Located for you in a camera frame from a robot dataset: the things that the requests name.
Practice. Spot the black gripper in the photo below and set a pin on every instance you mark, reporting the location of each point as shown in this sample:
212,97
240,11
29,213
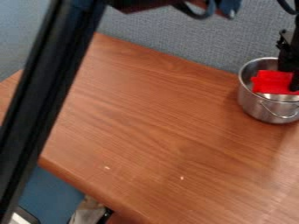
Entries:
287,44

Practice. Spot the red plastic block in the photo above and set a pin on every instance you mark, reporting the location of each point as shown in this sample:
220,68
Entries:
272,82

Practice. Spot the metal pot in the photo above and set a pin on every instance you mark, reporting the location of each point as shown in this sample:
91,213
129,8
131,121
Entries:
269,108

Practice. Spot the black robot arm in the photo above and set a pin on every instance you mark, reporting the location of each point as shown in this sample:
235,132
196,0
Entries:
141,129

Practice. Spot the white object at corner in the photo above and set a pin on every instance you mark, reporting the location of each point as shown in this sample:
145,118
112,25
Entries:
17,219

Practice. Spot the crumpled beige cloth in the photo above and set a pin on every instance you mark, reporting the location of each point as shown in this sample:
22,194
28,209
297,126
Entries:
88,212

